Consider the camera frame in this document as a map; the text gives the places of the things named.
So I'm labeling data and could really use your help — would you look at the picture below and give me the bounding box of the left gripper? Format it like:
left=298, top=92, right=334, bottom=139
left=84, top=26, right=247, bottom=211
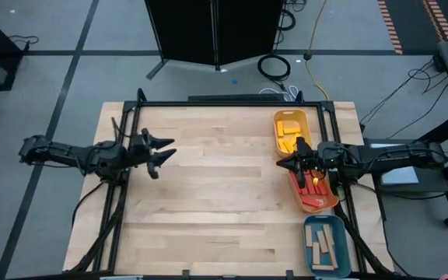
left=128, top=128, right=177, bottom=180

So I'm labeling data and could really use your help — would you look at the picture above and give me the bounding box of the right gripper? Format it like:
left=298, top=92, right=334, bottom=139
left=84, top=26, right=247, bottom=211
left=277, top=136, right=336, bottom=189

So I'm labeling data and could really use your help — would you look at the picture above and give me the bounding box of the yellow plastic bin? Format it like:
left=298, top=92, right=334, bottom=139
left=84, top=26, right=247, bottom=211
left=272, top=108, right=314, bottom=158

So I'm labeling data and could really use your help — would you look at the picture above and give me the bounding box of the orange plastic bin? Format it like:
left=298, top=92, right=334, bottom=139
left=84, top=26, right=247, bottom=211
left=288, top=170, right=340, bottom=214

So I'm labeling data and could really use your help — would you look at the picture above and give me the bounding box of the black power strip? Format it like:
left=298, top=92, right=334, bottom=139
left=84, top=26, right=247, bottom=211
left=187, top=93, right=285, bottom=103

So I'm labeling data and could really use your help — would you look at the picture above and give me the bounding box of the teal plastic bin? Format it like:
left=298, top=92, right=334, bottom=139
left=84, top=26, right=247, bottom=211
left=303, top=214, right=352, bottom=278

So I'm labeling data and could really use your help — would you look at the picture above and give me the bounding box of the white paper sheet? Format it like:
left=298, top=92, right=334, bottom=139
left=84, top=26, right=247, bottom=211
left=369, top=142, right=420, bottom=186

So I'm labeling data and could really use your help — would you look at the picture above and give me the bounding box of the black folding partition screen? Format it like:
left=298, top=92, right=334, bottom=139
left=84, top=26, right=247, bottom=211
left=144, top=0, right=288, bottom=81

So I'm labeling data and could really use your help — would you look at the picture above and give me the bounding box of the grey side cart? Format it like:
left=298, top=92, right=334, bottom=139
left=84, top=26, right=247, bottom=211
left=363, top=138, right=448, bottom=229

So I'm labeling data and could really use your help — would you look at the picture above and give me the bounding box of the black aluminium table frame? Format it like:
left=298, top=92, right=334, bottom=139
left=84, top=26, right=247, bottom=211
left=63, top=87, right=398, bottom=280

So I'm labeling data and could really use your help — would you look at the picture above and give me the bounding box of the white cable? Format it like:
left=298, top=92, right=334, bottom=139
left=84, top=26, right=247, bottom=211
left=258, top=85, right=299, bottom=103

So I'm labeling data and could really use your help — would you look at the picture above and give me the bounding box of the coiled black cable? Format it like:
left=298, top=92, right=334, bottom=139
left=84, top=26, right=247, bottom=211
left=277, top=7, right=297, bottom=31
left=257, top=54, right=292, bottom=82

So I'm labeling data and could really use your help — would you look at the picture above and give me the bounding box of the black floor cable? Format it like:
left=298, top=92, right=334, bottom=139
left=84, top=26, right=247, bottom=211
left=359, top=58, right=448, bottom=125

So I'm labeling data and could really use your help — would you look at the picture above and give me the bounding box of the yellow extension cable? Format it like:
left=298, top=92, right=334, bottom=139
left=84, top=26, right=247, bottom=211
left=304, top=0, right=331, bottom=101

